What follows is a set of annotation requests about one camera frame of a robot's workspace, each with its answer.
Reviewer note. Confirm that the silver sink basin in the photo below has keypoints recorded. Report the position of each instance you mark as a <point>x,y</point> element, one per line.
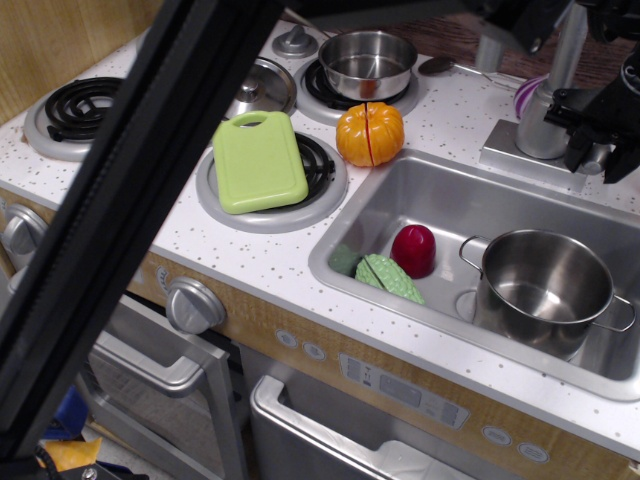
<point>466,208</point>

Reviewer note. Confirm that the silver dishwasher door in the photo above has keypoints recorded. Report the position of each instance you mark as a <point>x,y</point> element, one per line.
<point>306,430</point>

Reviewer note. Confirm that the green plastic cutting board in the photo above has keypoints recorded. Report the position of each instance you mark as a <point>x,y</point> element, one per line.
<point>258,163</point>

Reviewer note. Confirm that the silver front panel knob right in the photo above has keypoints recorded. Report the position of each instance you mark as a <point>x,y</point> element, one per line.
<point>192,308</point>

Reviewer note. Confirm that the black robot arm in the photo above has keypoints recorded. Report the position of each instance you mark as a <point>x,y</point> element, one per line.
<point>180,85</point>

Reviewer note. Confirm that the silver oven door handle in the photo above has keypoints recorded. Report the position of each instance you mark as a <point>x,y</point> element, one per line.
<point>142,343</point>

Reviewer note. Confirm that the purple striped toy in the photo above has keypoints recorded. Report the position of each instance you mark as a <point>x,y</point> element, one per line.
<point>524,94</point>

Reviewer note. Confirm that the front left stove burner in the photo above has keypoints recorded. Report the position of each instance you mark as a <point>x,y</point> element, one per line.
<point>64,124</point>

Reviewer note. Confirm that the green toy bitter gourd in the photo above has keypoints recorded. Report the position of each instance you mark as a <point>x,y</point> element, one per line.
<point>385,274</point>

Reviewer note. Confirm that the steel pot lid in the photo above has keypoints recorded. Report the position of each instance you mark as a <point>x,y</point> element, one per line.
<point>268,87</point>

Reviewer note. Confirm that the red toy fruit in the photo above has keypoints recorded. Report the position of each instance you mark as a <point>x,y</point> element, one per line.
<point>414,250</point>

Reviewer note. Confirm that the yellow cloth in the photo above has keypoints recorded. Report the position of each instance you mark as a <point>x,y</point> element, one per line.
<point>68,455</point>

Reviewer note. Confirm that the orange toy pumpkin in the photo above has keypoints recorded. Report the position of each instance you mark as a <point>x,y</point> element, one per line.
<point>370,134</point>

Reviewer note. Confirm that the steel spoon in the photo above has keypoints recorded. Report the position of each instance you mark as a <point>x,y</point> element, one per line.
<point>442,64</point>

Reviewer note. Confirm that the large steel pot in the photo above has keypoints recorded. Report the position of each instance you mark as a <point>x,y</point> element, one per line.
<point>544,290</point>

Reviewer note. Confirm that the silver toy faucet with lever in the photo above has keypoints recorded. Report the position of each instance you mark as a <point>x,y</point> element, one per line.
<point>534,148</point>

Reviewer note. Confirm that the silver countertop knob back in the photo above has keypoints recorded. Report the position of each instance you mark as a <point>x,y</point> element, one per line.
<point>296,44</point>

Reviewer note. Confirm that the silver panel knob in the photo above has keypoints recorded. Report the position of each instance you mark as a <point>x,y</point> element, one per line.
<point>24,230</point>
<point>192,308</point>

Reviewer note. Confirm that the front right stove burner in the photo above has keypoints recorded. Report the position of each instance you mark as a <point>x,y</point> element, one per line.
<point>327,179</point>

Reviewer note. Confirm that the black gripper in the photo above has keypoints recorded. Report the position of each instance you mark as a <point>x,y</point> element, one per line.
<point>607,116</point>

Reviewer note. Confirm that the small steel saucepan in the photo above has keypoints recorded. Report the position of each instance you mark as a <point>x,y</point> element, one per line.
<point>367,65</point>

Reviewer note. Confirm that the silver front panel knob left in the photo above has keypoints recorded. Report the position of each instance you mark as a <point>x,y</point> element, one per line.
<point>24,230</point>

